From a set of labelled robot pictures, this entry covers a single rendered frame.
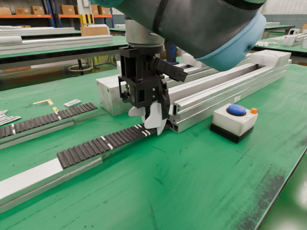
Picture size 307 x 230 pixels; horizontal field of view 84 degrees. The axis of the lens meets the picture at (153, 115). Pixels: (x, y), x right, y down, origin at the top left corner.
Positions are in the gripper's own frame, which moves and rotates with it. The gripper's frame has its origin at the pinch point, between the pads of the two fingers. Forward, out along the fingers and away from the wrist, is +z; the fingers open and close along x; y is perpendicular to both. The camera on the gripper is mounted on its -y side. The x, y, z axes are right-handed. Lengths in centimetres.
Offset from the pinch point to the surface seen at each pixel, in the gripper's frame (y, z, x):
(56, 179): 24.3, 1.2, 1.3
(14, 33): 5, 0, -341
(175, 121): -4.4, -1.1, 3.7
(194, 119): -10.5, 0.1, 5.0
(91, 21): -209, -11, -558
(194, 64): -36.4, -7.1, -17.1
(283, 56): -67, -10, 6
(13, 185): 30.1, -0.8, 0.5
